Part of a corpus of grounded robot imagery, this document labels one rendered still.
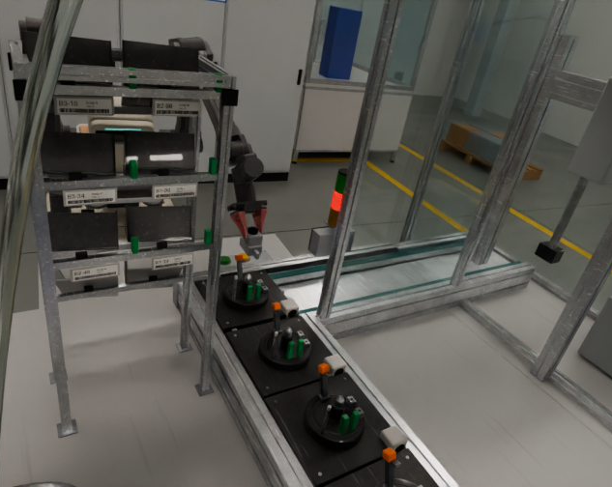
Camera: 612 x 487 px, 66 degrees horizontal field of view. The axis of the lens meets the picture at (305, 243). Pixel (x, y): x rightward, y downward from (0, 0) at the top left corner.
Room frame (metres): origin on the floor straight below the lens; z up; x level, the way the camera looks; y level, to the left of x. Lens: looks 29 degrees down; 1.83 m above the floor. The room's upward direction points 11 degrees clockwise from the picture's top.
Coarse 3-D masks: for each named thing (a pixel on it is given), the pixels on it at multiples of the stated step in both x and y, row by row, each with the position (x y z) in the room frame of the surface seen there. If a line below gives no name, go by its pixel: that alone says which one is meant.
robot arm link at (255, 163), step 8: (248, 144) 1.32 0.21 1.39; (240, 160) 1.23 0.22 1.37; (248, 160) 1.20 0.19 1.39; (256, 160) 1.21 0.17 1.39; (240, 168) 1.21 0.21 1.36; (248, 168) 1.19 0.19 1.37; (256, 168) 1.20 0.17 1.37; (240, 176) 1.21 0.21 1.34; (248, 176) 1.18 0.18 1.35; (256, 176) 1.19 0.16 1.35
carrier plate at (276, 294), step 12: (228, 276) 1.25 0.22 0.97; (252, 276) 1.28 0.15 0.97; (264, 276) 1.29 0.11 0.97; (204, 288) 1.17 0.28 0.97; (276, 288) 1.24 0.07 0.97; (204, 300) 1.12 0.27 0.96; (276, 300) 1.18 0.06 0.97; (216, 312) 1.06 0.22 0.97; (228, 312) 1.07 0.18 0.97; (240, 312) 1.08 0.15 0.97; (252, 312) 1.10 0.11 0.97; (264, 312) 1.11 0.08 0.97; (228, 324) 1.02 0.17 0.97; (240, 324) 1.03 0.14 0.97; (252, 324) 1.05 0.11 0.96
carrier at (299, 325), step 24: (240, 336) 0.98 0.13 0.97; (264, 336) 0.98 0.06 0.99; (288, 336) 0.95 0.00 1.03; (312, 336) 1.04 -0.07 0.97; (240, 360) 0.90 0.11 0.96; (264, 360) 0.91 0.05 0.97; (288, 360) 0.90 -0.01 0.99; (312, 360) 0.94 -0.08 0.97; (336, 360) 0.94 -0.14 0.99; (264, 384) 0.83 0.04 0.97; (288, 384) 0.85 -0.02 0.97
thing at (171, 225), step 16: (128, 208) 0.85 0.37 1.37; (144, 208) 0.86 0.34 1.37; (160, 208) 0.88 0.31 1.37; (176, 208) 0.89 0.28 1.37; (128, 224) 0.84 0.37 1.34; (144, 224) 0.85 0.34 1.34; (160, 224) 0.86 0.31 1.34; (176, 224) 0.88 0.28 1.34; (128, 240) 0.82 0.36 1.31; (144, 240) 0.84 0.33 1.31; (160, 240) 0.85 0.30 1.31; (176, 240) 0.86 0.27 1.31
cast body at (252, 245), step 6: (252, 228) 1.18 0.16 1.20; (252, 234) 1.16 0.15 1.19; (258, 234) 1.17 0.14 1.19; (240, 240) 1.19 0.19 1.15; (246, 240) 1.16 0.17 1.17; (252, 240) 1.15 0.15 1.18; (258, 240) 1.16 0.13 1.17; (246, 246) 1.16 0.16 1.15; (252, 246) 1.15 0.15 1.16; (258, 246) 1.16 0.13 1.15; (246, 252) 1.15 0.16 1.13; (252, 252) 1.15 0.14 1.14; (258, 252) 1.14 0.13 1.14; (258, 258) 1.14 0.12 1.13
